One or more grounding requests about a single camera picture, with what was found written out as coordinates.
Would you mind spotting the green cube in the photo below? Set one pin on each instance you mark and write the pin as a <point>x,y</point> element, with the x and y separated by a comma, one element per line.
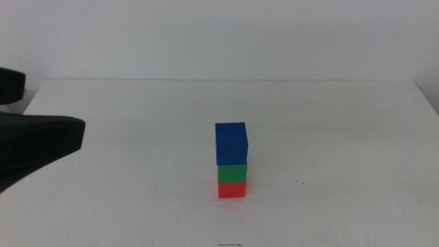
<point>232,173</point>

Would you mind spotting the red cube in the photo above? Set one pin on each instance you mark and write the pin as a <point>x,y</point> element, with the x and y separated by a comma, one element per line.
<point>232,190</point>

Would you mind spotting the blue cube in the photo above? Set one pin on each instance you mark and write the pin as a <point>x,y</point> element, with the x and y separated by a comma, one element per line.
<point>231,144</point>

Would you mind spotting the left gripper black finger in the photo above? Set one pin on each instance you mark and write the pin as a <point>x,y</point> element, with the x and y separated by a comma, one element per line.
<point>34,144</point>
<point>10,85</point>

